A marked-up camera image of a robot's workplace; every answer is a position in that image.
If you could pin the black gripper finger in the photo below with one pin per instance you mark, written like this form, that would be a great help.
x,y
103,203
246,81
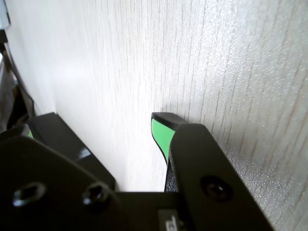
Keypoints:
x,y
43,187
204,163

